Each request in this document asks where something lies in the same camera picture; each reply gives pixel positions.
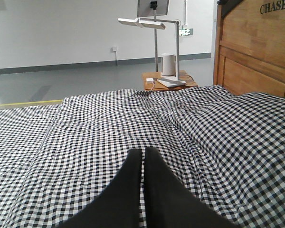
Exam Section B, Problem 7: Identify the green exit sign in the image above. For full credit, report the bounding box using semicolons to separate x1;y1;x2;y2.
179;28;193;37

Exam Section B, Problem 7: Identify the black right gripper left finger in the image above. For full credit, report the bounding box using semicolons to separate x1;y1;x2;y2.
59;149;142;228

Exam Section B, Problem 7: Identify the wooden headboard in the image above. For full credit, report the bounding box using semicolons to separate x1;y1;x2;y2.
213;0;285;97

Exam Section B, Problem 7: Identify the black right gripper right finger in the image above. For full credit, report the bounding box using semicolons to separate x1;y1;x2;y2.
144;147;237;228

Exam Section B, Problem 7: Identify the grey floor stand pole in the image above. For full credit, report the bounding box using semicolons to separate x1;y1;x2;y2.
153;8;158;72

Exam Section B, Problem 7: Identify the black white checkered duvet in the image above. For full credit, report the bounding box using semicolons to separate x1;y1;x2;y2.
0;86;285;228

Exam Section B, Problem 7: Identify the grey panel on stand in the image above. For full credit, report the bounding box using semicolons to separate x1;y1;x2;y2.
137;0;169;17

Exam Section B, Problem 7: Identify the wooden nightstand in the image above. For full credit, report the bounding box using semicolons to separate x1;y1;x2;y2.
142;70;198;91

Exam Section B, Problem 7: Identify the white charger block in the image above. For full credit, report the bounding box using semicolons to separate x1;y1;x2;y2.
146;78;155;85

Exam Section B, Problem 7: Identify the black white checkered bedsheet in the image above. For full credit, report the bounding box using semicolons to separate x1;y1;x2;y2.
0;104;60;175

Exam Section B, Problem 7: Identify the white cylindrical speaker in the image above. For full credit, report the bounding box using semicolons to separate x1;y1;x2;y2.
161;53;176;76

